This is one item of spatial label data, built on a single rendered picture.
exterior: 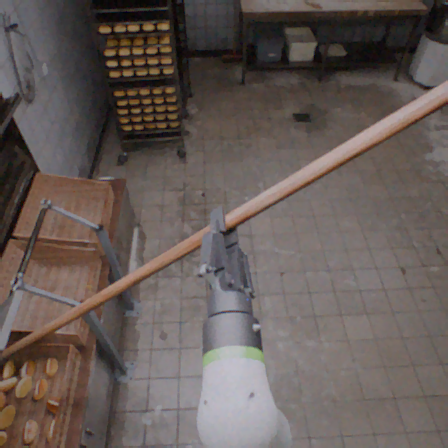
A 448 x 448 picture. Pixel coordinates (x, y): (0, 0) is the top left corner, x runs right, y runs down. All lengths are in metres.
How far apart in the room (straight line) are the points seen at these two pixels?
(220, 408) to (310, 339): 2.30
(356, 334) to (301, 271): 0.63
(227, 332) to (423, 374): 2.49
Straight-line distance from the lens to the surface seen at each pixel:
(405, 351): 2.97
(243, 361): 0.53
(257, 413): 0.51
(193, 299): 2.86
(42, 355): 2.20
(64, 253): 2.41
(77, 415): 2.09
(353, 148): 0.62
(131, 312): 2.87
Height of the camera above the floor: 2.50
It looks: 50 degrees down
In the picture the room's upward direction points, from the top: straight up
